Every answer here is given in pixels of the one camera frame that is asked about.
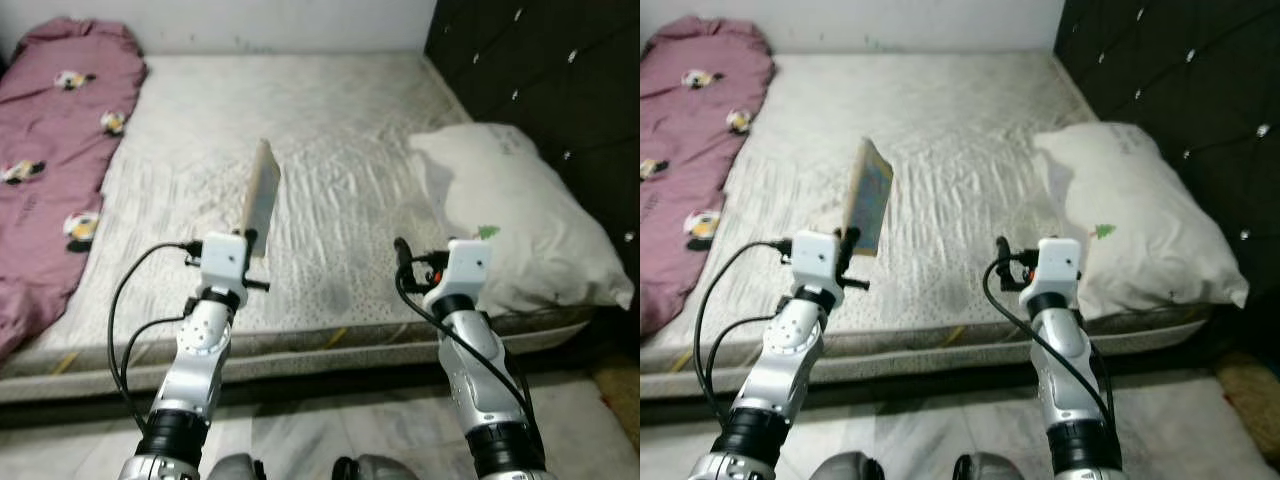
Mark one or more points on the colourful children's book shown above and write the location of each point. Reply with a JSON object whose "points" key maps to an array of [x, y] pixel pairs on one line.
{"points": [[868, 200], [262, 195]]}

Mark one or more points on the white pillow with green tree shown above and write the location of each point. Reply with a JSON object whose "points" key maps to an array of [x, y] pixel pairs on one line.
{"points": [[1140, 220], [530, 220]]}

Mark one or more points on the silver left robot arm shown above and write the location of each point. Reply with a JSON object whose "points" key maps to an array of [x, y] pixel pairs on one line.
{"points": [[190, 370], [775, 370]]}

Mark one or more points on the white quilted mattress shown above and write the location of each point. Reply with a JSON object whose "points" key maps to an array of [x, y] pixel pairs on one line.
{"points": [[950, 120], [300, 120]]}

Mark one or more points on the grey left robot leg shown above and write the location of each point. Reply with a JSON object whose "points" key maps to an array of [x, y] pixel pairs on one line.
{"points": [[235, 468], [845, 467]]}

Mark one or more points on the grey robot leg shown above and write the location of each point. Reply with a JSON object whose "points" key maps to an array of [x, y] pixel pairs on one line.
{"points": [[988, 468], [235, 468], [845, 467], [375, 469]]}

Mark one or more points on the purple blanket with duck print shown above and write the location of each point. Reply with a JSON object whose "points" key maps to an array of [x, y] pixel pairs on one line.
{"points": [[50, 130], [690, 130]]}

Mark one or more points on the grey right robot leg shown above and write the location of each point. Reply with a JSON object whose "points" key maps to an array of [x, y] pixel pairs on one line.
{"points": [[988, 468], [375, 469]]}

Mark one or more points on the brown floor rug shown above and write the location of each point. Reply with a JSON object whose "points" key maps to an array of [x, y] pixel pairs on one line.
{"points": [[620, 400], [1250, 395]]}

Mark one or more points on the black tufted headboard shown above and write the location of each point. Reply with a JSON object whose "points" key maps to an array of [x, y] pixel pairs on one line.
{"points": [[560, 70], [1190, 70]]}

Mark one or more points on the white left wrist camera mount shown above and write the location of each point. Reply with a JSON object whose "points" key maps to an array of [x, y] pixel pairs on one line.
{"points": [[222, 262], [815, 260]]}

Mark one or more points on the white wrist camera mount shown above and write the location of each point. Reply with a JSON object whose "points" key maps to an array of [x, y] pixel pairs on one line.
{"points": [[815, 260], [222, 262], [1060, 265], [468, 265]]}

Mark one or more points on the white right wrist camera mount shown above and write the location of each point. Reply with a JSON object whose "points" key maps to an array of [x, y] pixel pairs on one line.
{"points": [[468, 265], [1060, 265]]}

